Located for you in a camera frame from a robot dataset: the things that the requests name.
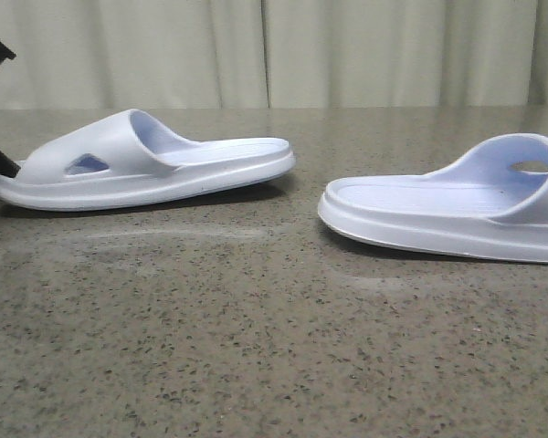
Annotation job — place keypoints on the white pleated curtain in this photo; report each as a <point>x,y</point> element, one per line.
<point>273,54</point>

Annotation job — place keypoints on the light blue slipper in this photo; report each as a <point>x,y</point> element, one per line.
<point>132,159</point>
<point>490,203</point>

